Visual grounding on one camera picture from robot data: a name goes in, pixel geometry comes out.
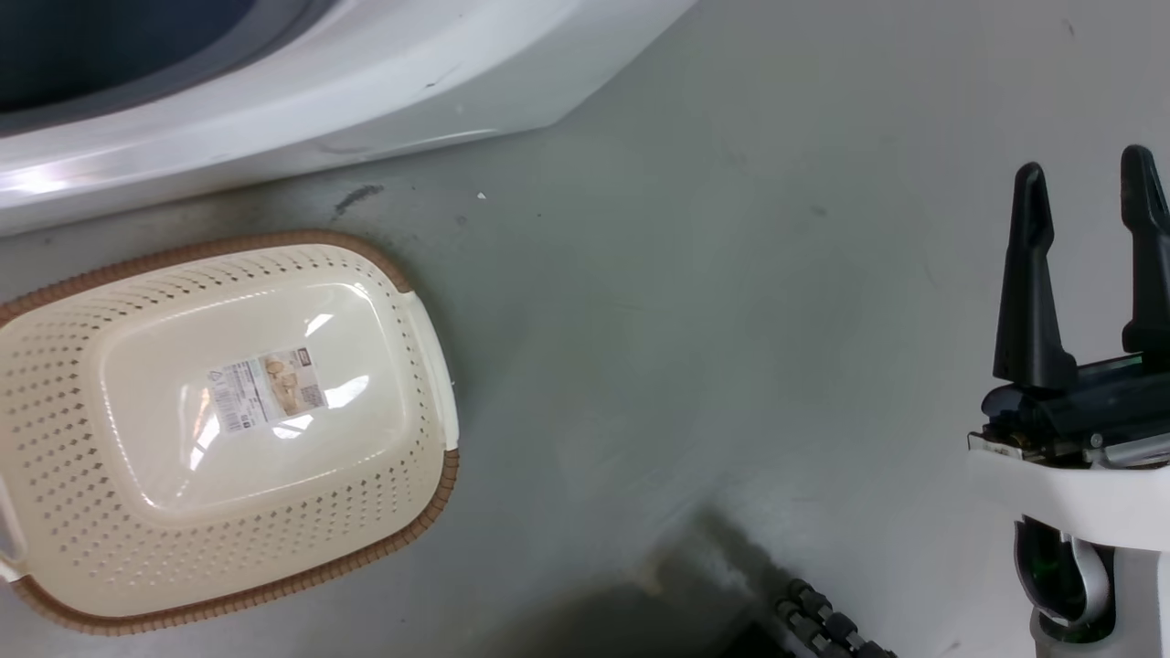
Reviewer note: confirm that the white washing machine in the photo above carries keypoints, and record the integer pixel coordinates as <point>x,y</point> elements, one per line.
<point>384,82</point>

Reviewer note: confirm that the cream perforated laundry basket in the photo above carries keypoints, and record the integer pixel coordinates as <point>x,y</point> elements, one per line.
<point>82,439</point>

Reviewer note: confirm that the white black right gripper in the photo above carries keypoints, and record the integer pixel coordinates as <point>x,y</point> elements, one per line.
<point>1088,457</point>

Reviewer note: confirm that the paper label sticker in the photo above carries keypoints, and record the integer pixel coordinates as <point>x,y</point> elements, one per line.
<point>265,391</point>

